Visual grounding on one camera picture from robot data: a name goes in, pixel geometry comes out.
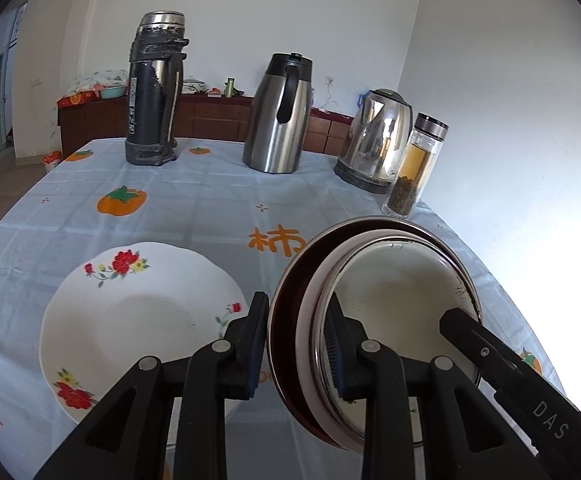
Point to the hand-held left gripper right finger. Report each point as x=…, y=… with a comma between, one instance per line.
x=338, y=360

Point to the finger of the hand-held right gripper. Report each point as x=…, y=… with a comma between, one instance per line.
x=475, y=345

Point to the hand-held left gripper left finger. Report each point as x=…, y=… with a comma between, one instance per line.
x=259, y=350

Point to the stainless steel bowl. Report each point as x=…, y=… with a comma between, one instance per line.
x=319, y=345

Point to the red plastic bowl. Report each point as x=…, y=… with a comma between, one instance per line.
x=283, y=355

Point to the red flower white plate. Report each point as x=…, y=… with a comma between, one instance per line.
x=135, y=320

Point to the persimmon print tablecloth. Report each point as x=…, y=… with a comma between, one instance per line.
x=195, y=200

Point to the glass tea bottle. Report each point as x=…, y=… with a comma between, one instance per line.
x=415, y=170

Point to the steel thermal carafe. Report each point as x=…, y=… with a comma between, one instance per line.
x=270, y=140

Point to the steel electric kettle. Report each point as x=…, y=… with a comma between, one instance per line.
x=370, y=145

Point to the dark wooden sideboard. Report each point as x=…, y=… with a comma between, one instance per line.
x=210, y=120

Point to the green can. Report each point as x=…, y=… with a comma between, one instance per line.
x=231, y=87

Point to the white lidded pot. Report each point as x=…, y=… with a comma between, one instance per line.
x=194, y=85

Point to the black vacuum flask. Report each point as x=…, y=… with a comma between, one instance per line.
x=145, y=100

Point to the white red bucket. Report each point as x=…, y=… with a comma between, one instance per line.
x=53, y=161

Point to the teal basin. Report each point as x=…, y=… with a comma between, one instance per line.
x=113, y=92

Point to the red printed box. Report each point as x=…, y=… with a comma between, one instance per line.
x=75, y=100

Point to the mesh food cover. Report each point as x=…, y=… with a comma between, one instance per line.
x=95, y=79

